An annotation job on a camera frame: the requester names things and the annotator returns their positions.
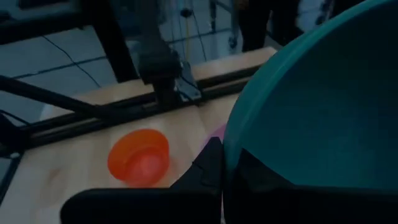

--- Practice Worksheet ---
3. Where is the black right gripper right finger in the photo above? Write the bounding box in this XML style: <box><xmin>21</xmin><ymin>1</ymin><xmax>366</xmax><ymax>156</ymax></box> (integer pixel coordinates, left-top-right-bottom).
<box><xmin>224</xmin><ymin>148</ymin><xmax>295</xmax><ymax>189</ymax></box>

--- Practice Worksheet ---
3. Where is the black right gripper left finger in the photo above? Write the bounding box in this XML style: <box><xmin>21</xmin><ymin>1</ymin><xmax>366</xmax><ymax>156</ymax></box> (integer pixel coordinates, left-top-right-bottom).
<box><xmin>170</xmin><ymin>136</ymin><xmax>224</xmax><ymax>190</ymax></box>

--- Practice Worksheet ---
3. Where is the large blue-grey bowl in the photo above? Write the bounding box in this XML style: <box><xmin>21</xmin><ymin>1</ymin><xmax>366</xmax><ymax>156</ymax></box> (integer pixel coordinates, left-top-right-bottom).
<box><xmin>223</xmin><ymin>0</ymin><xmax>398</xmax><ymax>190</ymax></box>

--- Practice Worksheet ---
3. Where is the pink translucent bowl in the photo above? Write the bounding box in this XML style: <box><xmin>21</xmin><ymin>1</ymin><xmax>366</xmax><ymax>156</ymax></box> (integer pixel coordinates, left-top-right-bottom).
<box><xmin>203</xmin><ymin>123</ymin><xmax>227</xmax><ymax>147</ymax></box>

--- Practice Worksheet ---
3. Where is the orange translucent bowl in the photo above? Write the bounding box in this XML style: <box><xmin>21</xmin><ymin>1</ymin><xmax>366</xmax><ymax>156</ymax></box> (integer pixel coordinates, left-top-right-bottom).
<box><xmin>107</xmin><ymin>128</ymin><xmax>171</xmax><ymax>189</ymax></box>

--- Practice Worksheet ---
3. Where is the person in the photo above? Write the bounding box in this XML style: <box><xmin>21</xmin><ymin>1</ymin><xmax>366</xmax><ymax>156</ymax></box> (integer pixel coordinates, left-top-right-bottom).
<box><xmin>238</xmin><ymin>0</ymin><xmax>304</xmax><ymax>52</ymax></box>

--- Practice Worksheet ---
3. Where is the black aluminium table frame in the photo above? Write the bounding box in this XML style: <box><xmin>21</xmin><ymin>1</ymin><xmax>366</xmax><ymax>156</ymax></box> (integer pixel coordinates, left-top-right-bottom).
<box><xmin>0</xmin><ymin>0</ymin><xmax>276</xmax><ymax>206</ymax></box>

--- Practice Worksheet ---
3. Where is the black floor cable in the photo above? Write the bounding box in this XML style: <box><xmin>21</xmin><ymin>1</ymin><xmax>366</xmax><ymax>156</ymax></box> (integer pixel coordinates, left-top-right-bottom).
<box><xmin>42</xmin><ymin>35</ymin><xmax>102</xmax><ymax>88</ymax></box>

